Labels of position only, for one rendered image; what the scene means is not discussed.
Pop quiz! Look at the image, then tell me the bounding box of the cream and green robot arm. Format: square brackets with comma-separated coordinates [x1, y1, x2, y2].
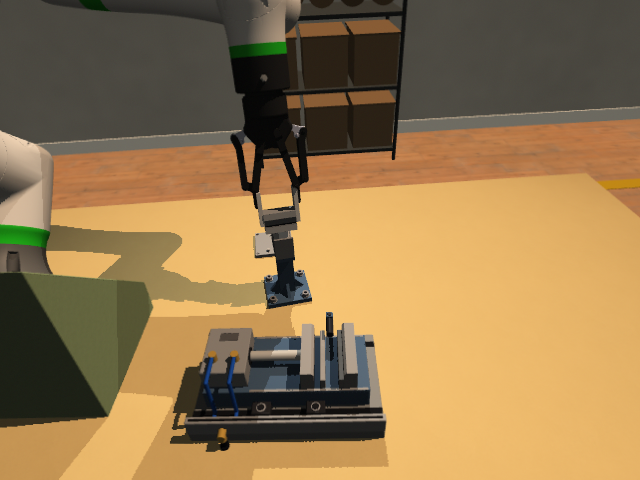
[0, 0, 301, 274]

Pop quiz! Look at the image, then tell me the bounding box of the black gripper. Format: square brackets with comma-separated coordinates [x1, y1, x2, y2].
[230, 91, 309, 227]

